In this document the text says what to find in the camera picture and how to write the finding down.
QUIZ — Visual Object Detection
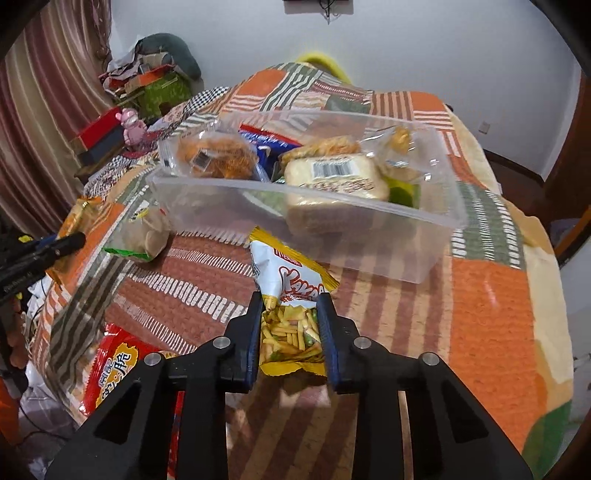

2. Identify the yellow white fries packet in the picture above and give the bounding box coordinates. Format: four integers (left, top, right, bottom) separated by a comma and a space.
249, 227, 340, 377

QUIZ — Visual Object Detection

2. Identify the red box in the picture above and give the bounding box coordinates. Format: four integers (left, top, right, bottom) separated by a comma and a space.
76, 107, 132, 153

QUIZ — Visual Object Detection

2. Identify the bread loaf packet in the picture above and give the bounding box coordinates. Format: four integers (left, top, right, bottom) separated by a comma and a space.
283, 154, 391, 236

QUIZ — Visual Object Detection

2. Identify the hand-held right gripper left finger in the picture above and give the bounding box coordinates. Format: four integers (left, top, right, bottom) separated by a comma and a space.
44, 291, 264, 480

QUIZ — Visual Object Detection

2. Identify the black monitor cable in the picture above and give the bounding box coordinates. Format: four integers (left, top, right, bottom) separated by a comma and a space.
318, 0, 342, 25

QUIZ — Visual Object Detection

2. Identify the orange fried snack packet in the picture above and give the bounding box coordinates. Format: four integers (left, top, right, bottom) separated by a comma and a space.
178, 131, 262, 181

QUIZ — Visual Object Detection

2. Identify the green-edged round cake packet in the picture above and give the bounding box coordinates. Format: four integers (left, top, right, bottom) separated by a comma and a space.
104, 205, 171, 264

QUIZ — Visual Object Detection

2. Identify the patchwork blanket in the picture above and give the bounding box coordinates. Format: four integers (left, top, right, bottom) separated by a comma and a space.
28, 62, 573, 480

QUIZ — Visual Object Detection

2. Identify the clear plastic container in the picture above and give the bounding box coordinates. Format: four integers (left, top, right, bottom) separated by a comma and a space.
150, 108, 468, 283

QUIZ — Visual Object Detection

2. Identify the green bag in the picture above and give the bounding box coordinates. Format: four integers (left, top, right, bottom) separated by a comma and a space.
134, 76, 195, 118

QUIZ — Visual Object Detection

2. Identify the red snack packet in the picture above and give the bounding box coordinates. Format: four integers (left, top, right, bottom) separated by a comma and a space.
81, 323, 185, 480

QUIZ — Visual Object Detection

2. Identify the green jelly cup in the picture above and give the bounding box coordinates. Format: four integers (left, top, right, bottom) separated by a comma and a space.
390, 180, 421, 206

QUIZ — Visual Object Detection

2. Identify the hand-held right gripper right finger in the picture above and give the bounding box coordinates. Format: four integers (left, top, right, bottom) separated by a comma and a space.
316, 292, 534, 480

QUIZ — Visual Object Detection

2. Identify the pink plush toy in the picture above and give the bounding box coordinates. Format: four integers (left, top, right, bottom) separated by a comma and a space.
115, 108, 148, 148

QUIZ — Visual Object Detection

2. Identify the clear yellow pastry packet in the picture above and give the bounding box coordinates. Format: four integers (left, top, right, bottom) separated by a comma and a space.
379, 127, 430, 181

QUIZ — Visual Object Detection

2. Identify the grey cushion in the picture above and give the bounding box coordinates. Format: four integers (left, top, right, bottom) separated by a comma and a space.
136, 33, 202, 79

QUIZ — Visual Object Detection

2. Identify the blue snack packet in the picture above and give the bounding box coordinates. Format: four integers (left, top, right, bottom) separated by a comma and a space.
240, 127, 301, 168

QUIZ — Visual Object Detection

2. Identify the striped curtain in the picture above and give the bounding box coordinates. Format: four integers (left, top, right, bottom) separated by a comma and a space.
0, 0, 114, 232

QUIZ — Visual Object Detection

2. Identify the yellow chair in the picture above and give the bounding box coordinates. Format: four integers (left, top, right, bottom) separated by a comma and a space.
295, 52, 354, 84

